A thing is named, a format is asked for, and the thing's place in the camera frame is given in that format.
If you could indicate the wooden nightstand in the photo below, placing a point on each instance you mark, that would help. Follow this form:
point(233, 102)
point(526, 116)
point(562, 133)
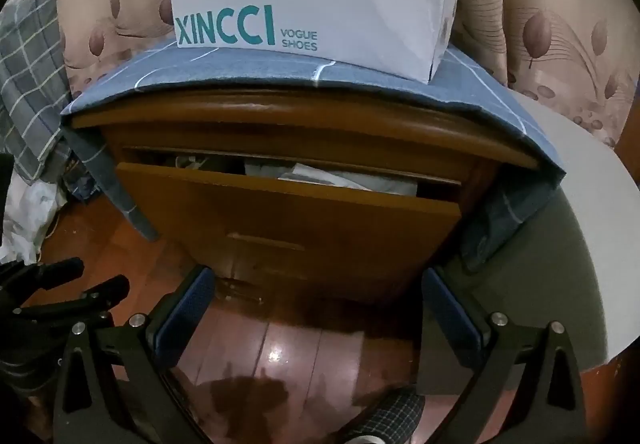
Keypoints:
point(300, 123)

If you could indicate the blue checked cloth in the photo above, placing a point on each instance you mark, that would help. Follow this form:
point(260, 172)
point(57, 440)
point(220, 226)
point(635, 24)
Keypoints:
point(225, 68)

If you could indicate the person's shoe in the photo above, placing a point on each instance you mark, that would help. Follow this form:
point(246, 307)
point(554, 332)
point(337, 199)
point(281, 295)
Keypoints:
point(364, 440)

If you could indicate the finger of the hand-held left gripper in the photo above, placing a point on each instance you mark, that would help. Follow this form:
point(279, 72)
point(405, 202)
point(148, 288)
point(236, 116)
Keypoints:
point(45, 271)
point(100, 296)

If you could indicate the leaf print curtain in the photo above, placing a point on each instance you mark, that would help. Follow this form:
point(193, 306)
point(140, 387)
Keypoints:
point(550, 23)

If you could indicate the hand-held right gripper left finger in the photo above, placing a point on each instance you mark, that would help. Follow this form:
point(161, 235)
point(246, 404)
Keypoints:
point(186, 314)

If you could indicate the white round table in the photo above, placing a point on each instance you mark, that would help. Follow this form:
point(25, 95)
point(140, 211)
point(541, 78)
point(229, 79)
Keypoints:
point(590, 204)

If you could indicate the grey plaid bedding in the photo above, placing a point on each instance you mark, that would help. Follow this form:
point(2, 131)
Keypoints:
point(30, 88)

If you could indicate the white ribbed underwear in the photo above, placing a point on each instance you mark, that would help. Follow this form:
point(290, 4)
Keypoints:
point(320, 172)

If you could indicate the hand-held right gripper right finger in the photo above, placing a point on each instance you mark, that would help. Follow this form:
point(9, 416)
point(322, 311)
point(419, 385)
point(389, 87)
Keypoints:
point(450, 314)

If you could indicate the person's leg in plaid pants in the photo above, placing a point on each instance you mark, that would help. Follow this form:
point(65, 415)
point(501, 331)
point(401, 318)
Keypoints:
point(390, 411)

